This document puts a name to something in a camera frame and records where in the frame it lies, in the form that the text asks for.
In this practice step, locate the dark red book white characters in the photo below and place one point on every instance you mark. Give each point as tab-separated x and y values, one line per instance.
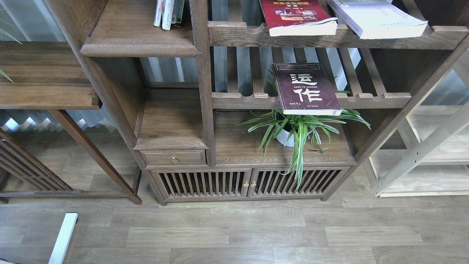
304	89

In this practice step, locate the red book on top shelf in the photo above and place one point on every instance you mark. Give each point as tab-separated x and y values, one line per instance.
297	18

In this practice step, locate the light wooden shelf unit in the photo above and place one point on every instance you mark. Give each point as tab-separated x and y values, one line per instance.
435	156

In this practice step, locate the dark wooden bookshelf cabinet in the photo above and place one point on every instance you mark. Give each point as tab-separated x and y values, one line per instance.
187	88

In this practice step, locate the green spider plant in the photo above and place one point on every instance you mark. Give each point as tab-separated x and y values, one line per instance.
300	126

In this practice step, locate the left slatted cabinet door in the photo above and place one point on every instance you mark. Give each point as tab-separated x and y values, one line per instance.
188	185

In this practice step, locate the slatted cabinet door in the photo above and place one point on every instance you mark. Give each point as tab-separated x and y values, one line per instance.
188	185
276	183

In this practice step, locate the small wooden drawer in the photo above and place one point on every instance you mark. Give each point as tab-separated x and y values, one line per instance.
173	157

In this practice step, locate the right slatted cabinet door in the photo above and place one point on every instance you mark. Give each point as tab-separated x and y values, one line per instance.
276	183

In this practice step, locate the transparent upright folder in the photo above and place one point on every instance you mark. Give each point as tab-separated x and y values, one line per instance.
176	18

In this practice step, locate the dark wooden side table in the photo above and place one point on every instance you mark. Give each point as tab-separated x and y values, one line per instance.
48	76

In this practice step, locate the white bar on floor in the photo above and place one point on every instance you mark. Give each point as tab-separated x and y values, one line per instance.
63	239

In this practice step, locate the wooden slatted rack left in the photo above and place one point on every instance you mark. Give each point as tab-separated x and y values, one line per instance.
24	166

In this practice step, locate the green plant leaves far left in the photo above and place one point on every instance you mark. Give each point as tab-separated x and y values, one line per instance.
10	37

